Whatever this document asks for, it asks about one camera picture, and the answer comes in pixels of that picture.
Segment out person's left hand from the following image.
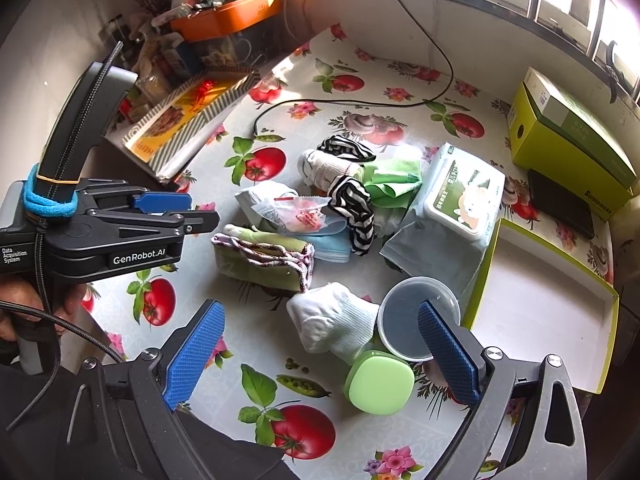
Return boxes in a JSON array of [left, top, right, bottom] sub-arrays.
[[1, 275, 87, 342]]

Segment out orange plastic basin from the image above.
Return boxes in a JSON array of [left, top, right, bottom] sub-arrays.
[[170, 0, 283, 42]]

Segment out yellow-green shoe box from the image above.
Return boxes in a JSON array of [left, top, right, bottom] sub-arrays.
[[508, 82, 632, 221]]

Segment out white bandage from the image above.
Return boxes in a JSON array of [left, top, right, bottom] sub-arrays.
[[297, 148, 362, 193]]

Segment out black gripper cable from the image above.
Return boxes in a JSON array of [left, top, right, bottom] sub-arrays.
[[0, 40, 126, 434]]

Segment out blue face mask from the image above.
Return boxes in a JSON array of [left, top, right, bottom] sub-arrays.
[[294, 228, 352, 264]]

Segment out yellow-green shallow box tray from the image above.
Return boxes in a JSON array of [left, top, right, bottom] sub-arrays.
[[461, 219, 620, 394]]

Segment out green microfibre cloth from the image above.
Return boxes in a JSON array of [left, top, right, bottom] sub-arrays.
[[360, 144, 423, 209]]

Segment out blue strap band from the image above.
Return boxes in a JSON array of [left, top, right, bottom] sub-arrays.
[[22, 164, 78, 218]]

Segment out black smartphone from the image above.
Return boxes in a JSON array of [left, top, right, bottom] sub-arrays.
[[527, 169, 594, 240]]

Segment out clear round plastic container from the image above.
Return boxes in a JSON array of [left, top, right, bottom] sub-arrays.
[[376, 276, 461, 362]]

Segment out wet wipes pack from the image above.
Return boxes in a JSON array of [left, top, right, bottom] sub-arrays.
[[418, 143, 506, 242]]

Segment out green cloth with beaded trim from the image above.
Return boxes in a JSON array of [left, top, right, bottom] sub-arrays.
[[212, 224, 314, 292]]

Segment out floral tablecloth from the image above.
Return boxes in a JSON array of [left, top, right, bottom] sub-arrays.
[[79, 22, 618, 480]]

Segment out plastic bag with red items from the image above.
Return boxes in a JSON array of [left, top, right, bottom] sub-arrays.
[[235, 181, 347, 236]]

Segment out green rounded square sponge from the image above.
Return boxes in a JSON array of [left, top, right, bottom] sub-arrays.
[[344, 350, 414, 416]]

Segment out white ribbed sock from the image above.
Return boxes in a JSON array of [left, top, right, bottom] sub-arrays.
[[286, 282, 380, 364]]

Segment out black white striped sock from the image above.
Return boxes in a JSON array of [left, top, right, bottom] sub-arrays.
[[317, 134, 376, 164], [328, 177, 374, 256]]

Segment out green white carton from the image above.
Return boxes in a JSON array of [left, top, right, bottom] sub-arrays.
[[523, 67, 637, 188]]

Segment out black power cable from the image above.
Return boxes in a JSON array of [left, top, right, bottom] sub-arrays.
[[252, 0, 456, 142]]

